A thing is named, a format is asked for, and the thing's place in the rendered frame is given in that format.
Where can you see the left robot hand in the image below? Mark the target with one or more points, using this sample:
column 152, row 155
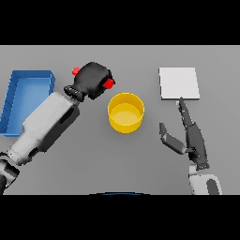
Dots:
column 90, row 78

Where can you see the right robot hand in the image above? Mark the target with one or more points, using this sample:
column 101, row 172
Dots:
column 194, row 137

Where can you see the red beaker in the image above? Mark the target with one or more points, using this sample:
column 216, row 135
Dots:
column 108, row 83

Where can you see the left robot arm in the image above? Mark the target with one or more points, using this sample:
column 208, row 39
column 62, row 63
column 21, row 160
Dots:
column 47, row 120

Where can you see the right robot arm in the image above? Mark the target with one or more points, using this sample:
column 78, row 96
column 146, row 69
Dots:
column 201, row 184

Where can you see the yellow bowl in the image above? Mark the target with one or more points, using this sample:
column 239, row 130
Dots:
column 126, row 114

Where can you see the pale square scale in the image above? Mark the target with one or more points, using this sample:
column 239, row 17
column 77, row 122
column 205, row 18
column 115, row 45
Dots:
column 178, row 83

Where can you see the blue tray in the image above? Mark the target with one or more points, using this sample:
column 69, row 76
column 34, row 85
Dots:
column 26, row 100

